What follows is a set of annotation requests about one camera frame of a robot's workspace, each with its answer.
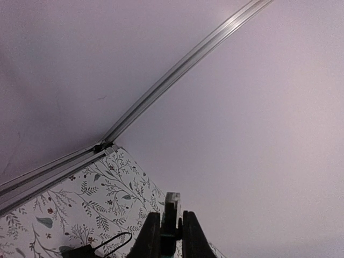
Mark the black ethernet cable pulled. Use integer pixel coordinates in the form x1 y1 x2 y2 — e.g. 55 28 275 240
160 192 181 257

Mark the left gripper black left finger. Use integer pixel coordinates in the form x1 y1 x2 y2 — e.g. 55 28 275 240
126 212 161 258

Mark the left aluminium frame post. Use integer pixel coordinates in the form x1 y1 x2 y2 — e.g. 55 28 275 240
101 0 272 145

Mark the black power adapter plug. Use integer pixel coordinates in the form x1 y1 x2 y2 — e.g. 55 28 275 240
61 232 133 258

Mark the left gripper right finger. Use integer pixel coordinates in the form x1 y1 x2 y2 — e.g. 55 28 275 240
182 211 215 258

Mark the floral table mat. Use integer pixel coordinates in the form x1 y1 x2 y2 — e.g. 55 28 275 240
0 149 229 258

